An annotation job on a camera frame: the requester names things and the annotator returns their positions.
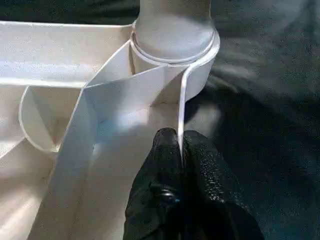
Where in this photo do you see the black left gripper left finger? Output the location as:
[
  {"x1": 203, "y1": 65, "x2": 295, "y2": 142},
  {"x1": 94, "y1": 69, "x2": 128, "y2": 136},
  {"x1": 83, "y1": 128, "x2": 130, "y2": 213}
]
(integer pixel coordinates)
[{"x1": 123, "y1": 127, "x2": 186, "y2": 240}]

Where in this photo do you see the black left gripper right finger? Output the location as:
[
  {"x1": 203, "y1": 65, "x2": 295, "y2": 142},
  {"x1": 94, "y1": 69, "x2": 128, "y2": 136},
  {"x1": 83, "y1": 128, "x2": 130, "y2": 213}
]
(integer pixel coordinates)
[{"x1": 182, "y1": 129, "x2": 266, "y2": 240}]

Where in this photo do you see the white plastic table leg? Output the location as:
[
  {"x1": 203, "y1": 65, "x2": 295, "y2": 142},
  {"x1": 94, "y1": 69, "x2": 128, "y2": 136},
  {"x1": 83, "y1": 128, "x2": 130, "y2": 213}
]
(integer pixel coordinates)
[{"x1": 133, "y1": 0, "x2": 217, "y2": 62}]

